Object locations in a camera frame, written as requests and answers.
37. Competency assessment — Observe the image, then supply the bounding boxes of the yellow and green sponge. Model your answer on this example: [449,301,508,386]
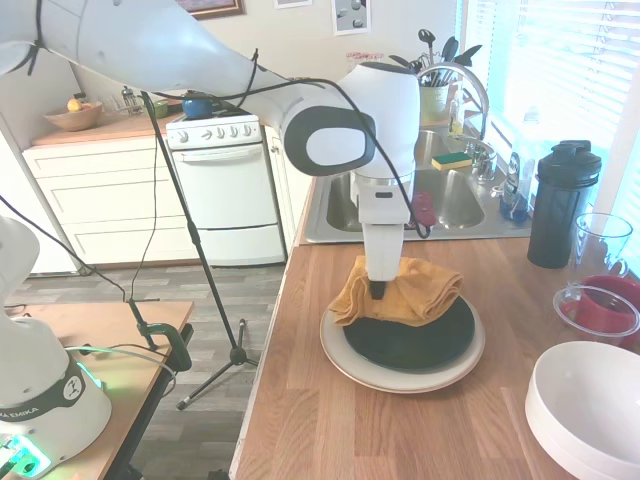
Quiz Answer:
[431,151,474,173]

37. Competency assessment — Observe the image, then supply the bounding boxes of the cream plate with tan rim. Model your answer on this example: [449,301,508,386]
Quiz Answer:
[319,294,487,394]

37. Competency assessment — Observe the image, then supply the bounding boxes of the cream utensil holder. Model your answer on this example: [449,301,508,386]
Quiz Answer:
[418,81,451,127]

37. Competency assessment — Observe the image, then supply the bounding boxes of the glass French press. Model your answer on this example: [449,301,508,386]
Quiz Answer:
[120,85,144,118]

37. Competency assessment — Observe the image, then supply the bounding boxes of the wooden fruit bowl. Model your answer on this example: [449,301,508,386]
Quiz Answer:
[43,97,104,133]

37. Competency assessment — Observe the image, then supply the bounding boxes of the yellow terry towel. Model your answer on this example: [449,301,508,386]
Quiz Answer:
[329,255,466,327]

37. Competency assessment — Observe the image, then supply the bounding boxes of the framed wall picture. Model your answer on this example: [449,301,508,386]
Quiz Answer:
[183,0,248,22]

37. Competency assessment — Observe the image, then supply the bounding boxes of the small yellowish soap bottle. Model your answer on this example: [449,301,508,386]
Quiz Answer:
[446,84,467,138]

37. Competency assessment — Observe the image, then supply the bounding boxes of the black slotted spoon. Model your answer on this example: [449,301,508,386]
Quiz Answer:
[418,28,437,69]

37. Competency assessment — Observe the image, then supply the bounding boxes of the chrome gooseneck faucet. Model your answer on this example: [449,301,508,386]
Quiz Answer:
[416,63,495,182]

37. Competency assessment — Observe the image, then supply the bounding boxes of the white kitchen stove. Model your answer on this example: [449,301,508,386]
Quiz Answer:
[165,111,288,268]

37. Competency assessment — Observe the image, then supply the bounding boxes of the white window blinds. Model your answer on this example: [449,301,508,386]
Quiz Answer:
[515,0,640,201]
[461,0,512,126]

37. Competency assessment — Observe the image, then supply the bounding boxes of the white wall print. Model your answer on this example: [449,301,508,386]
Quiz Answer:
[331,0,373,37]

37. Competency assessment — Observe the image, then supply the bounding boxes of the white drawer cabinet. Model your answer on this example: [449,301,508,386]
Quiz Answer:
[21,133,190,275]

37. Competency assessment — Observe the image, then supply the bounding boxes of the white bowl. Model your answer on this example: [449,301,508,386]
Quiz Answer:
[531,340,640,454]
[523,394,616,480]

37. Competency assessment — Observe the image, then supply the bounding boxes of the dark blue plate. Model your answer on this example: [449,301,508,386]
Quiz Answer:
[341,294,477,372]

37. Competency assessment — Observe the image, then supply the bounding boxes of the clear Dawn dish soap bottle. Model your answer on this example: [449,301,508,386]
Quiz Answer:
[499,106,544,222]

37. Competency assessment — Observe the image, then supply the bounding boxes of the clear drinking glass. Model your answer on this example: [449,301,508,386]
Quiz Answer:
[574,212,636,279]

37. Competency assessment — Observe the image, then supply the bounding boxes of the blue enamel kettle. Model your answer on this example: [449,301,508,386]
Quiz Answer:
[180,89,218,121]

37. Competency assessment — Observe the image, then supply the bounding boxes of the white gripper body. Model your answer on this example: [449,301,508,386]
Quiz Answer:
[356,182,409,283]

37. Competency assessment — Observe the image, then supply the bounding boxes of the black tripod camera stand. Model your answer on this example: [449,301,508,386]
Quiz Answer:
[139,89,262,412]

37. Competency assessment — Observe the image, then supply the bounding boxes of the black table clamp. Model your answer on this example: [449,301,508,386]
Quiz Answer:
[129,296,194,372]

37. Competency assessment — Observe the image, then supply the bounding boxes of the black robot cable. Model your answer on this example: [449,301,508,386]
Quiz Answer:
[0,0,433,306]

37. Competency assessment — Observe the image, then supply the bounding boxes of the stainless steel double sink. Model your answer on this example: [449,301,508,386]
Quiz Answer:
[305,128,534,245]

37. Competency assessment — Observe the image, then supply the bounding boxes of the chrome faucet handle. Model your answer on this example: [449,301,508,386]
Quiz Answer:
[473,141,497,185]

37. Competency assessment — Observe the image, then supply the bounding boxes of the black shaker bottle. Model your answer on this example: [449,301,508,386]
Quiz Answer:
[526,139,603,270]

